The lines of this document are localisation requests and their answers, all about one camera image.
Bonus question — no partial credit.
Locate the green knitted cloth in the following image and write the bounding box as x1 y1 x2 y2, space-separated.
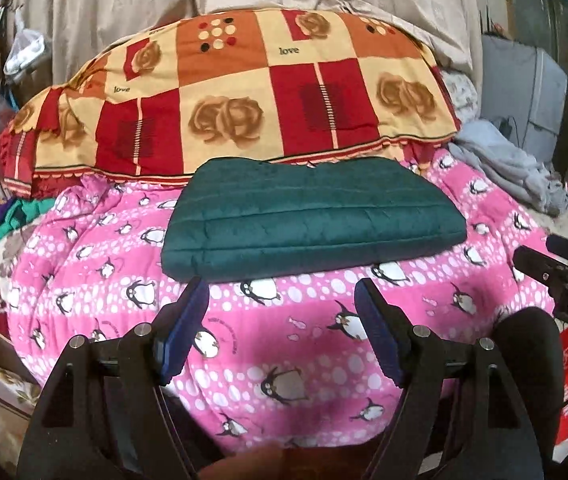
0 197 57 257

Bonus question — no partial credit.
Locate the grey refrigerator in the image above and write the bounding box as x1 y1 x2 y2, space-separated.
481 35 568 133

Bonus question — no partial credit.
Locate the white plastic bag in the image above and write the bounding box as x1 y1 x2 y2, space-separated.
4 25 47 77

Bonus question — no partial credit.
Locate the grey-blue garment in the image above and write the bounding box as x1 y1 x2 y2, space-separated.
446 120 568 218

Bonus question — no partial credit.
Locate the white floral quilt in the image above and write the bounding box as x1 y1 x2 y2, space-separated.
436 67 480 123

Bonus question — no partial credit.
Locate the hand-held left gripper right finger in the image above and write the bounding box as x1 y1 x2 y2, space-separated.
355 277 560 480

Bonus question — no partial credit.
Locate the dark green quilted garment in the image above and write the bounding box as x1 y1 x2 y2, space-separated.
160 156 467 283

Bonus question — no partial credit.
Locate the beige curtain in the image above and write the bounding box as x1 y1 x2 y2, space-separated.
4 0 485 96

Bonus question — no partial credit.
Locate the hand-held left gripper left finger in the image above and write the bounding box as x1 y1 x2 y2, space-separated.
16 276 211 480

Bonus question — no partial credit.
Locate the person's black trouser leg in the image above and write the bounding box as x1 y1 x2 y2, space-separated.
491 307 565 441

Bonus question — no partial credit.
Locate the red orange patchwork quilt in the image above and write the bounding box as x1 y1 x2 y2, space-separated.
0 7 462 198

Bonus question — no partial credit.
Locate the pink penguin blanket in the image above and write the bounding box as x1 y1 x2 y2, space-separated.
6 147 565 453

